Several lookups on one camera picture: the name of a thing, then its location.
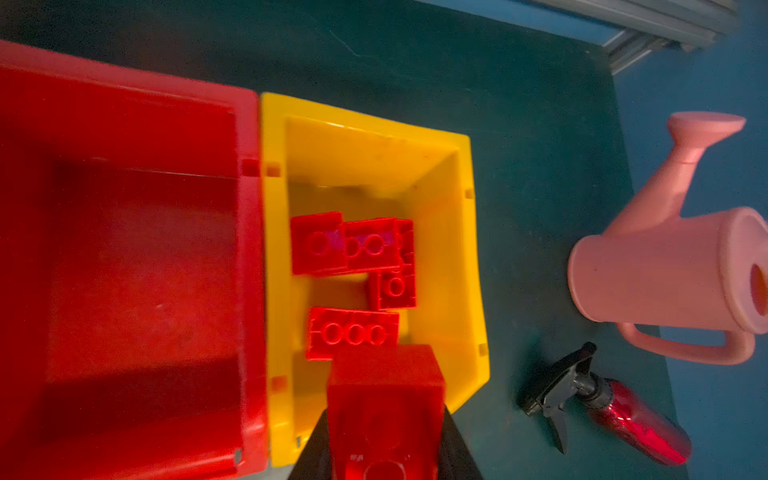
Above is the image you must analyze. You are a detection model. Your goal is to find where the pink watering can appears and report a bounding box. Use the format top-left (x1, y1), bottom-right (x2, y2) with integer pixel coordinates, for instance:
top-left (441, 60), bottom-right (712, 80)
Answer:
top-left (567, 112), bottom-right (767, 365)

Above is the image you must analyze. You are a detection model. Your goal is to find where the long red lego brick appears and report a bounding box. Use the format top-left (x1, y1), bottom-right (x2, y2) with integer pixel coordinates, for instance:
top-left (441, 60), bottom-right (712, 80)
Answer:
top-left (327, 345), bottom-right (446, 479)

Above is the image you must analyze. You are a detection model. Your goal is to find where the right yellow storage bin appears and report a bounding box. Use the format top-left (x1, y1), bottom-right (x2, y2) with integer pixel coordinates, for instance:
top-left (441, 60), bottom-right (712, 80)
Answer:
top-left (260, 93), bottom-right (490, 467)

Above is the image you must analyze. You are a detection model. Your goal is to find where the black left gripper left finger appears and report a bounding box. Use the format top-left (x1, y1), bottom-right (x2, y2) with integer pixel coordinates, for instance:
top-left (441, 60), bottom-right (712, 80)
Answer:
top-left (288, 410), bottom-right (332, 480)

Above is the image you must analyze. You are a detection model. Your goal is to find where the small red lego brick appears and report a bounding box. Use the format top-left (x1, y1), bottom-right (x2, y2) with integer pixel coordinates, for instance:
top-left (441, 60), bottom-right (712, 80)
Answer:
top-left (305, 307), bottom-right (400, 361)

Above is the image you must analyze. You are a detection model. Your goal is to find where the red middle storage bin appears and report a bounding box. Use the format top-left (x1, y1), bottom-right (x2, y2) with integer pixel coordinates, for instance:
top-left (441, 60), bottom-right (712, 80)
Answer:
top-left (1, 41), bottom-right (268, 479)

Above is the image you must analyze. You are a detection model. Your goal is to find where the red lego brick two-by-four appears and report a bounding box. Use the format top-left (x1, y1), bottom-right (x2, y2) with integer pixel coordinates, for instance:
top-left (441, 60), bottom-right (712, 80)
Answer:
top-left (290, 211), bottom-right (417, 310)

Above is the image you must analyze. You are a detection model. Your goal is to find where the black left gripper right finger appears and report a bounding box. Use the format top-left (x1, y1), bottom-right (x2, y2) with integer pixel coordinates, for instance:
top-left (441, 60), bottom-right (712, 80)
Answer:
top-left (437, 408), bottom-right (483, 480)

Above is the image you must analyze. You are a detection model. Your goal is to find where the aluminium back frame rail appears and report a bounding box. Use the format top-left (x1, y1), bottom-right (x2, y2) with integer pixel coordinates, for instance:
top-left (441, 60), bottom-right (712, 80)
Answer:
top-left (537, 0), bottom-right (741, 76)

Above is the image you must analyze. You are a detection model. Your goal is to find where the red spray bottle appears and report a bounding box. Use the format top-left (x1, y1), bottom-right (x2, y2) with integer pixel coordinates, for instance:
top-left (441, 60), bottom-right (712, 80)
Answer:
top-left (519, 342), bottom-right (693, 466)

